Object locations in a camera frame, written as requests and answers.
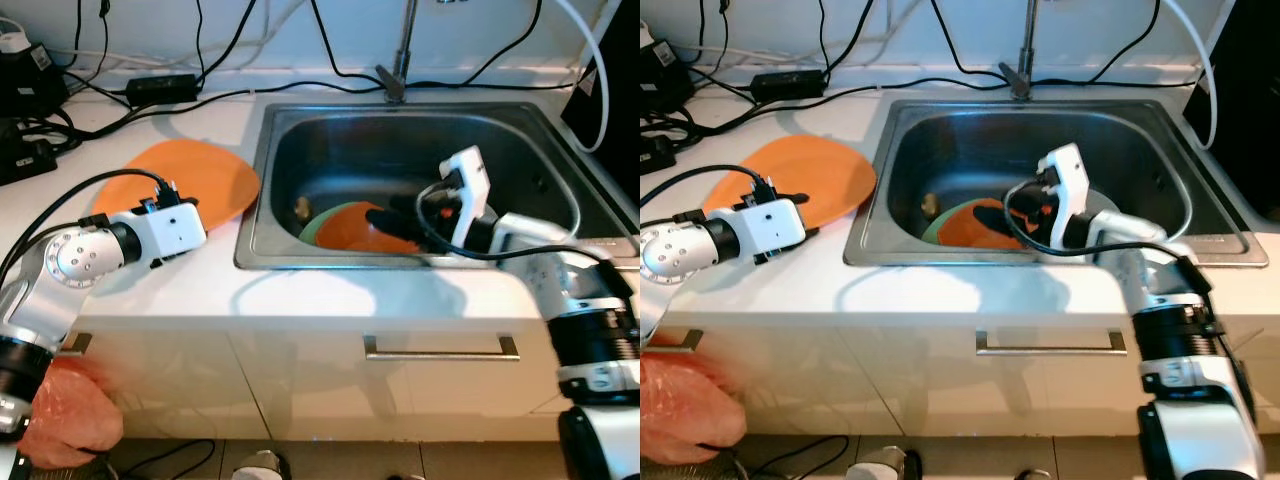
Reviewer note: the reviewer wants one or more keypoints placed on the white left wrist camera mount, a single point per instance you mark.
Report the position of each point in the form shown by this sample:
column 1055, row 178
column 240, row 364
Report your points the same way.
column 770, row 225
column 170, row 228

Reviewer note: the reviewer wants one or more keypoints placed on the red plastic bag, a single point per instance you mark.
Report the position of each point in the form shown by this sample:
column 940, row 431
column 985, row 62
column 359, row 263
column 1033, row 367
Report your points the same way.
column 690, row 410
column 75, row 415

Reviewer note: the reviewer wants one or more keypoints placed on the black power adapter brick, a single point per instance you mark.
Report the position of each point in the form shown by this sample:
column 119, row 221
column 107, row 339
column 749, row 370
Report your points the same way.
column 160, row 88
column 787, row 85

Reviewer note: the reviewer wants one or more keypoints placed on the white kitchen cabinet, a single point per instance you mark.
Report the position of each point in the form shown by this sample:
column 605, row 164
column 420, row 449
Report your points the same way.
column 300, row 390
column 900, row 390

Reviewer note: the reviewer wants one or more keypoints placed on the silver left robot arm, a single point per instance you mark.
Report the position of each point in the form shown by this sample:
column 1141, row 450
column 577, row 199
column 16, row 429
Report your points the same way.
column 675, row 255
column 85, row 255

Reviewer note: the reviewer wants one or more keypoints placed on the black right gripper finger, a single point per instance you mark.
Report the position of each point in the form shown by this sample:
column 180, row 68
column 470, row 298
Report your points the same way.
column 392, row 218
column 415, row 203
column 1000, row 215
column 1022, row 201

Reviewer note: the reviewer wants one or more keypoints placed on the white wall plug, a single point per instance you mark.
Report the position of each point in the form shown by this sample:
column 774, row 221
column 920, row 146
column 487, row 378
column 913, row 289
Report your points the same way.
column 10, row 42

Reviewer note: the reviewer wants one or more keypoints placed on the steel faucet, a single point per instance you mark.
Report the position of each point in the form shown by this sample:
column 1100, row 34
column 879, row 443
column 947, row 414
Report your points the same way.
column 1025, row 50
column 402, row 50

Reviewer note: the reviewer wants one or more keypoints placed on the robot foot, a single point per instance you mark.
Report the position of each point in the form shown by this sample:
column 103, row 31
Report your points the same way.
column 885, row 465
column 262, row 467

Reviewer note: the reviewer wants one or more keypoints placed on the orange plastic bowl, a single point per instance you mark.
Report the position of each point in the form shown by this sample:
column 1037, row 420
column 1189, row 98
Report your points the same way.
column 355, row 232
column 970, row 230

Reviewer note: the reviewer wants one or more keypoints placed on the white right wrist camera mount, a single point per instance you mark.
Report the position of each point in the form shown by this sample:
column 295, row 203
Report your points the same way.
column 470, row 180
column 1065, row 178

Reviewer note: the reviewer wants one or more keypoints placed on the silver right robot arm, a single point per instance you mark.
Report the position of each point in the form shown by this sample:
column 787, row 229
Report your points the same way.
column 1170, row 320
column 580, row 300

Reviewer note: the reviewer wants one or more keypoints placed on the black appliance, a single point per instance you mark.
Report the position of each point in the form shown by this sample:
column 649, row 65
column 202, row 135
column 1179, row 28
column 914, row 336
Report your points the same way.
column 625, row 120
column 1245, row 110

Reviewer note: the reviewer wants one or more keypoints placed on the green plate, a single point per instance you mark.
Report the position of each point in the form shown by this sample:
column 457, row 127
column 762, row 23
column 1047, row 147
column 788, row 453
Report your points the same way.
column 310, row 232
column 932, row 230

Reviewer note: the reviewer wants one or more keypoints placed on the orange plastic plate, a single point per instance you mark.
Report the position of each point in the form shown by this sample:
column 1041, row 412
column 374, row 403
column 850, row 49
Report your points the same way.
column 215, row 175
column 830, row 175

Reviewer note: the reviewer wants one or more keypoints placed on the stainless steel sink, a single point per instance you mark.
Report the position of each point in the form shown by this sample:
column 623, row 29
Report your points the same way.
column 1150, row 150
column 520, row 160

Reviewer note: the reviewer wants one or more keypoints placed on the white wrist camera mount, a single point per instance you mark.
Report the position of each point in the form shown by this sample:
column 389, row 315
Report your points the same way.
column 1065, row 178
column 470, row 180
column 170, row 228
column 770, row 225

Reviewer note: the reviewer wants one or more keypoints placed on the black power supply box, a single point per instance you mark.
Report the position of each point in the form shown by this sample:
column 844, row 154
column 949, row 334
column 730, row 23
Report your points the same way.
column 665, row 80
column 30, row 85

